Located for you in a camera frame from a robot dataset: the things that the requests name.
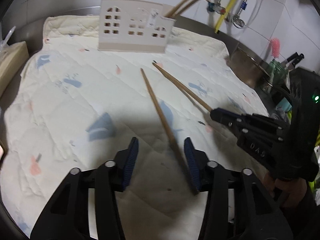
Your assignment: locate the cream quilted patterned mat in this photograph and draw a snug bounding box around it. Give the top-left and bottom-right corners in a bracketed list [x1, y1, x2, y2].
[1, 16, 267, 239]

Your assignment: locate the clear plastic bag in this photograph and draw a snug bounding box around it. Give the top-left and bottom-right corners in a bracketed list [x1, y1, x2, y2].
[0, 26, 16, 53]

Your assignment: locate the beige plastic utensil holder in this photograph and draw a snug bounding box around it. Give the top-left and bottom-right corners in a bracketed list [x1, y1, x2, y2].
[98, 0, 175, 53]

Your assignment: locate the yellow gas hose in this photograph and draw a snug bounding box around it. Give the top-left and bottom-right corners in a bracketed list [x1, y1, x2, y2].
[214, 0, 251, 34]

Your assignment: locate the green knife holder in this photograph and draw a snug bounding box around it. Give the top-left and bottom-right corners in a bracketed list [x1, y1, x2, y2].
[268, 59, 289, 86]

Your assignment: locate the red handled water valve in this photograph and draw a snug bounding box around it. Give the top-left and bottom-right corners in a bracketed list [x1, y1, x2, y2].
[207, 1, 226, 15]

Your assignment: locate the metal cooking pot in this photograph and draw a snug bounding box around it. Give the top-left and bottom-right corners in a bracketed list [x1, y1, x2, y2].
[229, 47, 270, 89]

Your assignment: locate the right hand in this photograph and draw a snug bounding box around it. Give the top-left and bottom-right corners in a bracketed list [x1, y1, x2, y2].
[263, 172, 308, 207]

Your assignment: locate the chrome angle valve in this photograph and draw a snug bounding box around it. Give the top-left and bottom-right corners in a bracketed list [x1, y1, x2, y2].
[226, 14, 246, 29]

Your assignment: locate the black handled knife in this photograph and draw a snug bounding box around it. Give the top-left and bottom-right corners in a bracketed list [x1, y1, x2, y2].
[281, 52, 304, 69]

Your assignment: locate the stack of beige napkins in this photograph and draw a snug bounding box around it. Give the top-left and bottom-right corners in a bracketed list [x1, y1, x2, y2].
[0, 41, 29, 96]

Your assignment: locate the pink bottle brush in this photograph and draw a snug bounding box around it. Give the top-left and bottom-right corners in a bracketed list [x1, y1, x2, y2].
[270, 38, 280, 59]

